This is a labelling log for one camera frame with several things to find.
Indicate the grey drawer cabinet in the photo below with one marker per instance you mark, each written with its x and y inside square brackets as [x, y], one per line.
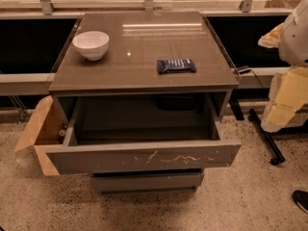
[129, 68]

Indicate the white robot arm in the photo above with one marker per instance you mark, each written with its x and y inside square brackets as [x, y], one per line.
[293, 44]

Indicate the blue snack packet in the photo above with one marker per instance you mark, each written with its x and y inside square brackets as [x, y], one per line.
[175, 66]

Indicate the black stand leg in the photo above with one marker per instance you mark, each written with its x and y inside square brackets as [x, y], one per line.
[278, 157]

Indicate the black shoe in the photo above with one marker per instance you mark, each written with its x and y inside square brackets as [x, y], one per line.
[301, 200]

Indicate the open cardboard box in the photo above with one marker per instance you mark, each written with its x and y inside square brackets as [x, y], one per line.
[41, 132]

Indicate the grey drawer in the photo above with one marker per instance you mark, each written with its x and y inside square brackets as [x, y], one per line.
[172, 181]
[111, 134]

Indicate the grey bottom drawer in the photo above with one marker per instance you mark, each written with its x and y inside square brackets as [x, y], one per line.
[172, 181]

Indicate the black power adapter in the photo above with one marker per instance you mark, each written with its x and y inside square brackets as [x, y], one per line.
[243, 69]

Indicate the grey top drawer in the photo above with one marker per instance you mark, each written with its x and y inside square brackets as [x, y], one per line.
[111, 134]

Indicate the white ceramic bowl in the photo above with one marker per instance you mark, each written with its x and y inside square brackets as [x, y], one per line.
[92, 44]

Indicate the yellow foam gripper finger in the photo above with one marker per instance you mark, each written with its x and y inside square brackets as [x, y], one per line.
[288, 93]
[272, 38]

